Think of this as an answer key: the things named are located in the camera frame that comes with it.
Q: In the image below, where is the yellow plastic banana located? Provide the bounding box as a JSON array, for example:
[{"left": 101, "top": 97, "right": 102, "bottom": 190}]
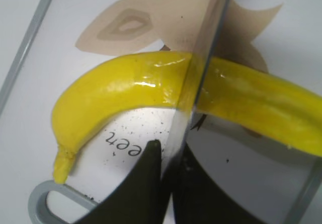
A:
[{"left": 51, "top": 51, "right": 321, "bottom": 184}]

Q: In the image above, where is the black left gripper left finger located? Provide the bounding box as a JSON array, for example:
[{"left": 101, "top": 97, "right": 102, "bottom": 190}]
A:
[{"left": 76, "top": 139, "right": 161, "bottom": 224}]

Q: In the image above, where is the white handled kitchen knife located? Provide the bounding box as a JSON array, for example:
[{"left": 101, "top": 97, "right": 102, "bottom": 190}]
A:
[{"left": 160, "top": 0, "right": 230, "bottom": 181}]

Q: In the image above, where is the grey rimmed white cutting board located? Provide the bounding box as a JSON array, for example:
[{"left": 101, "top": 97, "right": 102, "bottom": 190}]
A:
[{"left": 1, "top": 0, "right": 321, "bottom": 223}]

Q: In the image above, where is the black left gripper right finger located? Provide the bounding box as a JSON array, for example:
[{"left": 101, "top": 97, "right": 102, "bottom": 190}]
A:
[{"left": 173, "top": 145, "right": 317, "bottom": 223}]

